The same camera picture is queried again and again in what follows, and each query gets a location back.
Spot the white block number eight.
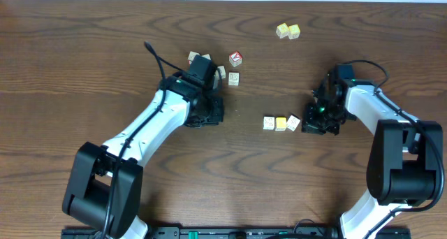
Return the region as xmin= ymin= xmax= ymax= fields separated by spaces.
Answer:
xmin=286 ymin=115 xmax=301 ymax=131

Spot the white block ring symbol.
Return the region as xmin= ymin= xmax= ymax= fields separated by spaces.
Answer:
xmin=228 ymin=72 xmax=240 ymax=86

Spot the white block beside red-sided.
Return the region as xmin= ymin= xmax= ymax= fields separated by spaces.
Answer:
xmin=202 ymin=54 xmax=211 ymax=60

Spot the red letter A block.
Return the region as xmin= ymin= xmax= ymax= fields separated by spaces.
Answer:
xmin=229 ymin=51 xmax=243 ymax=67

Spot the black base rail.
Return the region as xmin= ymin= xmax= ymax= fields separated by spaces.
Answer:
xmin=60 ymin=221 xmax=412 ymax=239

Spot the yellow block far right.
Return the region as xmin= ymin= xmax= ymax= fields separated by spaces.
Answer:
xmin=288 ymin=24 xmax=301 ymax=40

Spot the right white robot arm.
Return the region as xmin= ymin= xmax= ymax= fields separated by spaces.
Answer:
xmin=302 ymin=78 xmax=446 ymax=238

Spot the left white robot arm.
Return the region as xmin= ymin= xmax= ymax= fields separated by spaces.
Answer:
xmin=62 ymin=72 xmax=224 ymax=238

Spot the yellow letter block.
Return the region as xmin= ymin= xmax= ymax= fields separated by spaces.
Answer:
xmin=275 ymin=117 xmax=287 ymax=131

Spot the yellow block far left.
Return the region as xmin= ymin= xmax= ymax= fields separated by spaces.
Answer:
xmin=276 ymin=23 xmax=289 ymax=38

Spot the white block number four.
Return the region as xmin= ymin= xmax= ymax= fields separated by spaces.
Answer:
xmin=263 ymin=116 xmax=275 ymax=130

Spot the white block red side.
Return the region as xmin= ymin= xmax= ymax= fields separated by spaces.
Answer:
xmin=188 ymin=51 xmax=200 ymax=64

